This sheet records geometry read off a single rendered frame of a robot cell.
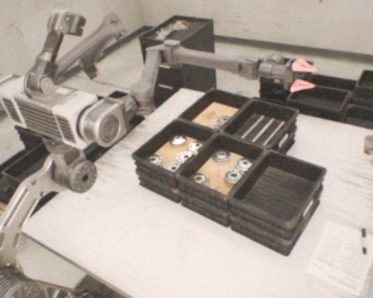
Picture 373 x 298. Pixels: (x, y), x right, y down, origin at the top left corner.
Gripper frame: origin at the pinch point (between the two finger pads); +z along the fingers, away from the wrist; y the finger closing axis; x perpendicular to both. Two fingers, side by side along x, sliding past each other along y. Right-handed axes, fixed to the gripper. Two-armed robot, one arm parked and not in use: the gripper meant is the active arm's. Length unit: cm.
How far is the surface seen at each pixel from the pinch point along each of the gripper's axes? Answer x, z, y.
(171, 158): 1, -70, 62
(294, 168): -15, -7, 58
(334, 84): -187, -29, 101
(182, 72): -123, -146, 81
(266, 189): 0, -15, 62
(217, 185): 8, -37, 62
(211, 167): -2, -46, 62
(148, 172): 18, -73, 60
